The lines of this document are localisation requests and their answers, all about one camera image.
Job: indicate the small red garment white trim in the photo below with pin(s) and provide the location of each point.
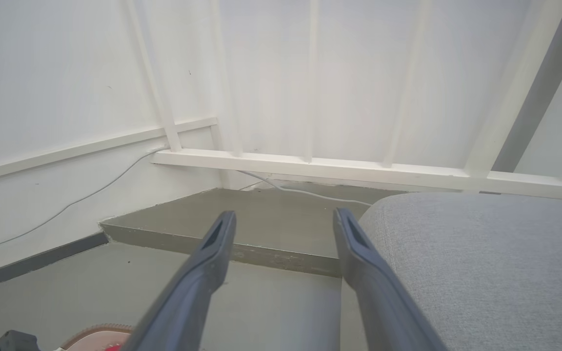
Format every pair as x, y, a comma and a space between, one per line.
113, 347

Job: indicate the grey wall post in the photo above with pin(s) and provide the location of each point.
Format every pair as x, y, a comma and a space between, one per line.
544, 83

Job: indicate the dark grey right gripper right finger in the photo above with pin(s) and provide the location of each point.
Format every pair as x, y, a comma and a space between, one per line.
383, 307

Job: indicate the grey fabric sofa seat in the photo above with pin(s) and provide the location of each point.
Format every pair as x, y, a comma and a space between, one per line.
495, 263

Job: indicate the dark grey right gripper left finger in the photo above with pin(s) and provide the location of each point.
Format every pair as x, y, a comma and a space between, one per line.
183, 302

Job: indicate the white slatted railing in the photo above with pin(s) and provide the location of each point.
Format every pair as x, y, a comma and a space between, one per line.
310, 163

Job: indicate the woven laundry basket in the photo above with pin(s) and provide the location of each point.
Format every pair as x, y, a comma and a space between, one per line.
90, 337

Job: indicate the dark grey block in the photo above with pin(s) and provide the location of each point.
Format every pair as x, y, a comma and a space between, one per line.
13, 342

